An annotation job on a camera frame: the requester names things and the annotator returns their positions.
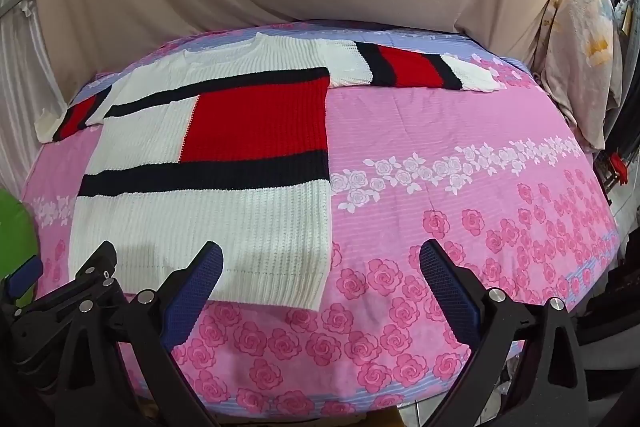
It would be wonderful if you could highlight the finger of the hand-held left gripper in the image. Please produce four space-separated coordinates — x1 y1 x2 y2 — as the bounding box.
0 254 45 308
7 241 118 358

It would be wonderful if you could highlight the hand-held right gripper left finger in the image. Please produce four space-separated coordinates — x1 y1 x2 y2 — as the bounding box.
62 241 224 427

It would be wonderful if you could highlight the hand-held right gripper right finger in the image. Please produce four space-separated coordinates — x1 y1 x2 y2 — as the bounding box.
419 238 588 427

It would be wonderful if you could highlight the white red black knit sweater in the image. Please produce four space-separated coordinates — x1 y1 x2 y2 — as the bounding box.
36 32 507 312

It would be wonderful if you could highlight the green plastic object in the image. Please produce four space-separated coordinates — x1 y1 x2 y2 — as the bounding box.
0 189 40 308

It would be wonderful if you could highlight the pink floral bedsheet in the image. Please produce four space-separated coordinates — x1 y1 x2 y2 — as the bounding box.
22 21 623 418

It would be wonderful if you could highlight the white sheer curtain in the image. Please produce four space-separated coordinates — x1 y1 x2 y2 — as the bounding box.
0 0 66 192

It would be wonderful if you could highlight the red object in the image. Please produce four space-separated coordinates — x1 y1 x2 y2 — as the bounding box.
607 152 630 185

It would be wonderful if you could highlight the beige pillow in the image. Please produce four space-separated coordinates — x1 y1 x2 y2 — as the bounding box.
542 0 623 152

